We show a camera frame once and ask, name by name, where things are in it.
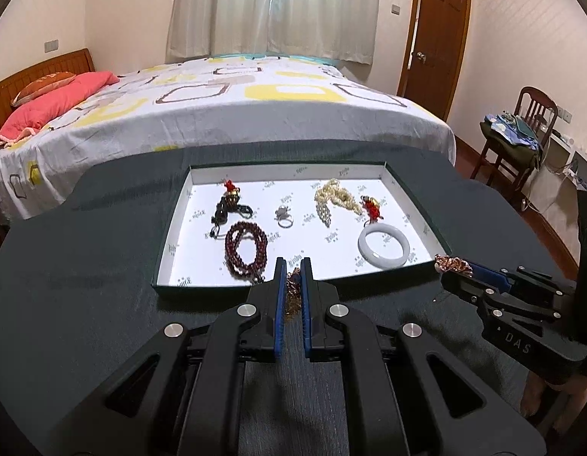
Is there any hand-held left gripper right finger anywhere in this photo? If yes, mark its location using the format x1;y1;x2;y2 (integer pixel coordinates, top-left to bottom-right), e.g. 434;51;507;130
300;256;546;456

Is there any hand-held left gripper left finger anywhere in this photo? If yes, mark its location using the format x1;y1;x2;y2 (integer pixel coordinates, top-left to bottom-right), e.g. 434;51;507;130
46;256;289;456

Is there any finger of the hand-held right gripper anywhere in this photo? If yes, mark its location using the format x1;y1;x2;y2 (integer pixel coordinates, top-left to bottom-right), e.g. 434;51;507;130
441;271;565;325
465;261;579;296

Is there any brown gold chain bracelet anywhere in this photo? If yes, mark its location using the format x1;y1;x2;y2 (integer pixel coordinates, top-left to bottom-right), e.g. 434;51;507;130
285;268;304;321

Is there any white pearl necklace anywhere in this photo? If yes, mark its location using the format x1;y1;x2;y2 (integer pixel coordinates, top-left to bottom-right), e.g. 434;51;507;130
314;178;363;229

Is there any black cord necklace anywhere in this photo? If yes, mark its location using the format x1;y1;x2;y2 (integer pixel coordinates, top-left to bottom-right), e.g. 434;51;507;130
209;199;254;239

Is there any red and gold pendant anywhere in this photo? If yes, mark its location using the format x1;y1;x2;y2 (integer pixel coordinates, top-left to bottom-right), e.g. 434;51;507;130
357;195;387;225

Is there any gold turtle pendant red tassel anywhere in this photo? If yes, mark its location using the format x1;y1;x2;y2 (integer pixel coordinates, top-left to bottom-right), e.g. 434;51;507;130
222;179;242;206

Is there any green tray with white lining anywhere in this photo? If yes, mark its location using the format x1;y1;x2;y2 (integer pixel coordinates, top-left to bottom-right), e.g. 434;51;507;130
151;161;453;300

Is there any white jade bangle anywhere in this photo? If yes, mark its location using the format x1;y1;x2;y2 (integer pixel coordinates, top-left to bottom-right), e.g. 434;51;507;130
357;223;411;269

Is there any white desk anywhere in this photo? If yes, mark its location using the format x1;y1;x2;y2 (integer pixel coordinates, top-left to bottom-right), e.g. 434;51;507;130
526;128;587;229

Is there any pile of clothes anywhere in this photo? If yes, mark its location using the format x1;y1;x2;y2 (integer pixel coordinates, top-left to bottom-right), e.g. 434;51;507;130
480;111;555;169

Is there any wooden chair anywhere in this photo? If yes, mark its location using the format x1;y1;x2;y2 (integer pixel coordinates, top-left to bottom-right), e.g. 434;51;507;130
470;86;559;210

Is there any bed with patterned sheet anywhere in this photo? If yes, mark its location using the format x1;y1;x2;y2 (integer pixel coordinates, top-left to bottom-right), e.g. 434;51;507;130
0;52;457;222

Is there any wooden door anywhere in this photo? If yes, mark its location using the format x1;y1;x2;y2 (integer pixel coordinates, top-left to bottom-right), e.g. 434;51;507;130
397;0;473;122

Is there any white curtain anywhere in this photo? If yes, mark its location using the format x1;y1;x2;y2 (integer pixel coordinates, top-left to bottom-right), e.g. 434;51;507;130
167;0;382;65

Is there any pink pillow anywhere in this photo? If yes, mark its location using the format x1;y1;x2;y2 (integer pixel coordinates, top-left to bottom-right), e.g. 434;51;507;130
0;71;119;149

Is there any orange brown pillow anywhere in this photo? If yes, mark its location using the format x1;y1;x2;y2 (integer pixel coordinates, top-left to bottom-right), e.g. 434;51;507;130
11;71;78;108

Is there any wooden headboard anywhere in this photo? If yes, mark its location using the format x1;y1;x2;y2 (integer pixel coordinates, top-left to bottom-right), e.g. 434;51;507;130
0;48;95;139

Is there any dark red bead bracelet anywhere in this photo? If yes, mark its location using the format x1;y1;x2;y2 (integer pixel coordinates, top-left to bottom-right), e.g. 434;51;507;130
224;221;269;282

